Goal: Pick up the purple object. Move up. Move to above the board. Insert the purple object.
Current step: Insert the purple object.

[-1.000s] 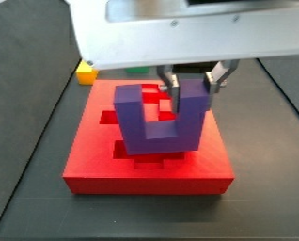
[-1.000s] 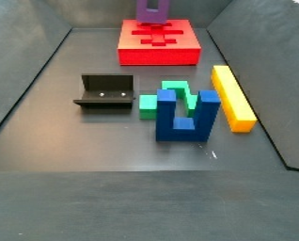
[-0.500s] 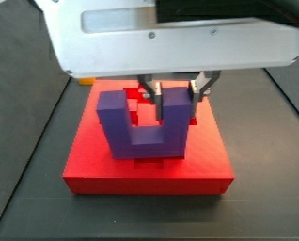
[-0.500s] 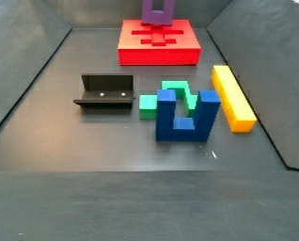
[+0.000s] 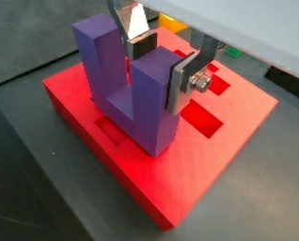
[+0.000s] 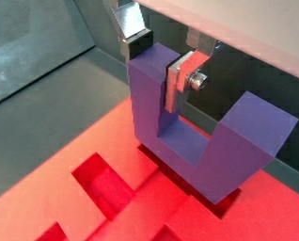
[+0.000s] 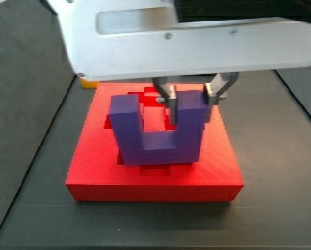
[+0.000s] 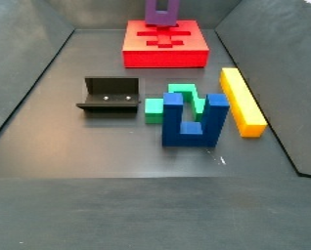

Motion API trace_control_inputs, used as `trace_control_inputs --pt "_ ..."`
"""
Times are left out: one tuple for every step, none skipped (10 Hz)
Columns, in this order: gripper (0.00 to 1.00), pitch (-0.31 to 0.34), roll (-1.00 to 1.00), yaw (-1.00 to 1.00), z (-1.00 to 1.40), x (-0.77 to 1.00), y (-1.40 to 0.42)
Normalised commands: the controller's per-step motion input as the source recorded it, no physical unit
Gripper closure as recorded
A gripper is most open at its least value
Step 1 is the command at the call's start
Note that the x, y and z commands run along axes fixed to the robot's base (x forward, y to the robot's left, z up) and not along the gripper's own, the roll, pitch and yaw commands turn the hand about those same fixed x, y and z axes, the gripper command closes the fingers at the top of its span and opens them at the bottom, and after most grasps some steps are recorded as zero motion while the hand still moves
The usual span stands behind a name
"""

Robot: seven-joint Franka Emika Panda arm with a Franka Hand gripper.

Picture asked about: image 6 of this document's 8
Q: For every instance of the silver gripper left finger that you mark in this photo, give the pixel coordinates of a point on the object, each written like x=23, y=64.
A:
x=134, y=36

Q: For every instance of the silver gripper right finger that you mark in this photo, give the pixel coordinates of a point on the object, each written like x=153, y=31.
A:
x=184, y=73

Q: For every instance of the purple U-shaped block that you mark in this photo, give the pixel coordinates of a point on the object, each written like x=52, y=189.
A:
x=214, y=163

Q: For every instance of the red slotted board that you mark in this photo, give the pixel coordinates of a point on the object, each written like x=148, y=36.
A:
x=102, y=191

